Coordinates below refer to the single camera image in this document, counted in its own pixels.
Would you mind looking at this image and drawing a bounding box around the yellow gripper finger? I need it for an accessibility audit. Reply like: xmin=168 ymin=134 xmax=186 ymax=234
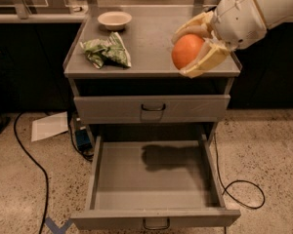
xmin=180 ymin=38 xmax=230 ymax=78
xmin=171 ymin=12 xmax=213 ymax=44

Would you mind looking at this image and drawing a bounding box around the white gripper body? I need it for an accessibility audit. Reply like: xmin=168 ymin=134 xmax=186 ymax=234
xmin=211 ymin=0 xmax=267 ymax=50

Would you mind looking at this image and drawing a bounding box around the orange fruit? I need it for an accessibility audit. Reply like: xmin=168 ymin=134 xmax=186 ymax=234
xmin=171 ymin=34 xmax=204 ymax=69

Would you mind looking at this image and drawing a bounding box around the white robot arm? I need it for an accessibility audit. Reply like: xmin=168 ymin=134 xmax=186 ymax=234
xmin=171 ymin=0 xmax=293 ymax=78

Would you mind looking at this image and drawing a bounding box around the grey metal drawer cabinet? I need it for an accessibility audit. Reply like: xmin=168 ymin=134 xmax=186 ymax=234
xmin=62 ymin=5 xmax=242 ymax=144

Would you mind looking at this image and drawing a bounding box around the closed upper grey drawer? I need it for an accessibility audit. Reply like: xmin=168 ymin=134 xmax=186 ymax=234
xmin=74 ymin=95 xmax=230 ymax=124

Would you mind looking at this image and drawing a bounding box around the open grey middle drawer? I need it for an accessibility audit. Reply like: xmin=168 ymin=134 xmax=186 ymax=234
xmin=71 ymin=124 xmax=240 ymax=230

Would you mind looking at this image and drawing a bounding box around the white paper bowl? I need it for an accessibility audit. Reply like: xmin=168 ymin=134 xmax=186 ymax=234
xmin=98 ymin=12 xmax=132 ymax=31

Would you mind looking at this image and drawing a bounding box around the green chip bag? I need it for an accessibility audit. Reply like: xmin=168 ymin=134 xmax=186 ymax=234
xmin=80 ymin=32 xmax=131 ymax=69

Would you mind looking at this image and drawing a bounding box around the blue power box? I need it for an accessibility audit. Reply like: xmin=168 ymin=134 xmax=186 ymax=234
xmin=75 ymin=129 xmax=91 ymax=149

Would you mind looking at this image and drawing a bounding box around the white paper sheet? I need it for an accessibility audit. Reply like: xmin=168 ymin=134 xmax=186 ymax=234
xmin=31 ymin=112 xmax=68 ymax=141

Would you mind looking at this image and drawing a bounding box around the blue floor tape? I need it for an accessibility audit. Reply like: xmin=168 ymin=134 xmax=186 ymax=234
xmin=44 ymin=215 xmax=74 ymax=234

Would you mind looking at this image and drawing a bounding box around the black floor cable right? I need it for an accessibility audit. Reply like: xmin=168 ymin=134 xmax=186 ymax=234
xmin=213 ymin=132 xmax=267 ymax=211

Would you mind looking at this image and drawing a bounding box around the black floor cable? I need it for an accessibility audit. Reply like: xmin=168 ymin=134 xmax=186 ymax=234
xmin=213 ymin=132 xmax=267 ymax=211
xmin=13 ymin=111 xmax=50 ymax=234

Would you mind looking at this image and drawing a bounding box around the black floor cable left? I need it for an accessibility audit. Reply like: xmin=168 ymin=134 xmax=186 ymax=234
xmin=13 ymin=111 xmax=50 ymax=234

